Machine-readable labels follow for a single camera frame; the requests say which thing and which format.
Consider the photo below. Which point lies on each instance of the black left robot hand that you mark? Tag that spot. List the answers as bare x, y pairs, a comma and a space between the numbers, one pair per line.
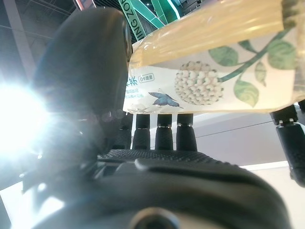
178, 190

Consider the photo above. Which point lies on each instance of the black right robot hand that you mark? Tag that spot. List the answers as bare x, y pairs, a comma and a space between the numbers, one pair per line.
294, 143

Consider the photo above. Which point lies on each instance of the tea bottle with white cap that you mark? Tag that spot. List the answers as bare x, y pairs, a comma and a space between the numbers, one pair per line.
214, 47

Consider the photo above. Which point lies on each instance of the green lettered banner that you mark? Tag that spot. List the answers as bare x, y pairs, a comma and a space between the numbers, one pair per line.
132, 21

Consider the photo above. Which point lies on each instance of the teal ceiling strip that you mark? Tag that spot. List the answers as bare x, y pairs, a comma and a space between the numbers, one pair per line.
171, 12

